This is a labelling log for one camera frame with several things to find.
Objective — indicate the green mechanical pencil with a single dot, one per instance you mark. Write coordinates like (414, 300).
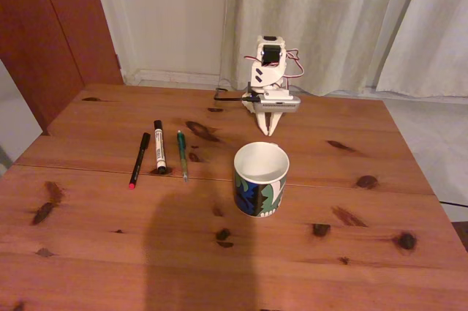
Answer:
(182, 155)

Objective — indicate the white whiteboard marker black cap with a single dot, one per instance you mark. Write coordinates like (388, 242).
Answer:
(159, 148)

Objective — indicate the black pen with red end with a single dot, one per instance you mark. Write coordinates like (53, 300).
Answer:
(139, 159)

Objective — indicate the white mug with green-blue pattern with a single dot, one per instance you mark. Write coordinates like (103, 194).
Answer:
(261, 194)

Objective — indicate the white curtain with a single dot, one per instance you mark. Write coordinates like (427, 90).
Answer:
(321, 22)
(431, 40)

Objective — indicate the brown wooden cabinet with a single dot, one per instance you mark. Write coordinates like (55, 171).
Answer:
(47, 33)

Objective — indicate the silver camera box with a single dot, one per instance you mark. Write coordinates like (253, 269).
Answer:
(278, 104)

